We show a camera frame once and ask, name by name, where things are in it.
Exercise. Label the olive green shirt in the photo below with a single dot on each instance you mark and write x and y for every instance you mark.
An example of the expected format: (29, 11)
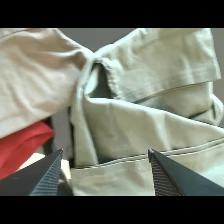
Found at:
(133, 126)

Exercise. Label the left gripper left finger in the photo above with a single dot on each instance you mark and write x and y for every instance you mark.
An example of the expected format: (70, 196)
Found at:
(36, 178)

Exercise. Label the tan garment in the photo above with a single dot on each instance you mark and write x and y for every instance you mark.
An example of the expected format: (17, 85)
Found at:
(33, 73)

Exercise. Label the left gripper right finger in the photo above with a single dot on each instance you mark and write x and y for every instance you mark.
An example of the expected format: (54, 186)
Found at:
(176, 181)

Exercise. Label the red garment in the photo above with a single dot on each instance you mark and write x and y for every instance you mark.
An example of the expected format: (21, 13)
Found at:
(20, 146)

